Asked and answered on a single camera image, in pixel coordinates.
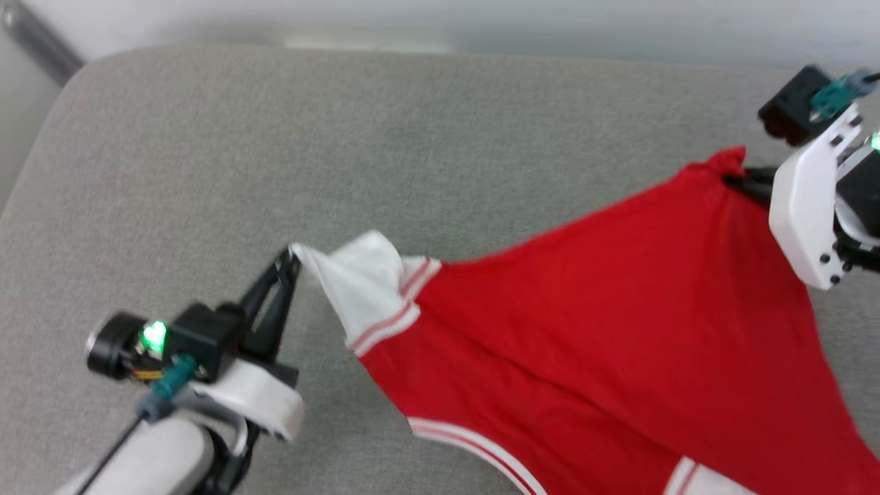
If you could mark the red garment with white trim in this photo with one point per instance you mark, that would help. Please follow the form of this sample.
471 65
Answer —
584 330

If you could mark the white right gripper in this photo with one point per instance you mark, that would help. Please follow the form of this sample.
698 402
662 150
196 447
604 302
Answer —
801 199

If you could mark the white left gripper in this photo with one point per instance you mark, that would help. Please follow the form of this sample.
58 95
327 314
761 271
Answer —
268 402

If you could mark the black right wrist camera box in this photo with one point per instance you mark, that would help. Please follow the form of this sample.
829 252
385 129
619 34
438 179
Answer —
790 103

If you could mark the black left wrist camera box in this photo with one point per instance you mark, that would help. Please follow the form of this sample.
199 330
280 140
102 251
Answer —
203 337

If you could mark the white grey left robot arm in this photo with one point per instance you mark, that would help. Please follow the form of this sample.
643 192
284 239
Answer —
158 460

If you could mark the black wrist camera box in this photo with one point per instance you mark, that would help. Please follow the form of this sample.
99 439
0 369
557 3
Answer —
790 103
203 337

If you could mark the grey wall trim strip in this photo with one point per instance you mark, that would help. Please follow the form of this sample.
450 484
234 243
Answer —
41 45

